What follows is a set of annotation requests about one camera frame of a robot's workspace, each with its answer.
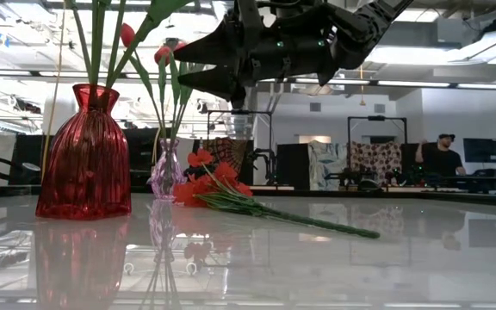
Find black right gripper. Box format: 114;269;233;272
172;0;340;107

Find purple glass vase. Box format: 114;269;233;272
150;137;187;202

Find red small-blossom flower bunch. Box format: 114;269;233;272
172;148;381;240

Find red glass vase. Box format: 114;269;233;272
35;83;133;221

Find mandala pattern tapestry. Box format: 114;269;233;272
199;137;254;177

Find black partition panel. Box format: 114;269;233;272
400;141;440;186
122;127;159;187
276;143;311;191
9;134;49;186

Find blue white patterned cloth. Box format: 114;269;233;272
307;140;344;190

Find white building pillar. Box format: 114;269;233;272
42;84;80;139

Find floral patterned cloth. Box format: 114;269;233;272
350;140;404;184

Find black domed lamp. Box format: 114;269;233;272
15;162;42;185

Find person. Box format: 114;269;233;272
414;133;468;178

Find black desk with printer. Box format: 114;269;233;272
439;167;496;195

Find black frame stand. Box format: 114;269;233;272
206;109;274;182
346;115;408;150

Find round silver air duct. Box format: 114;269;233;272
221;84;263;139

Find long yellow cable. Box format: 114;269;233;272
40;0;68;187

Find black wall monitor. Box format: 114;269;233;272
462;137;496;164

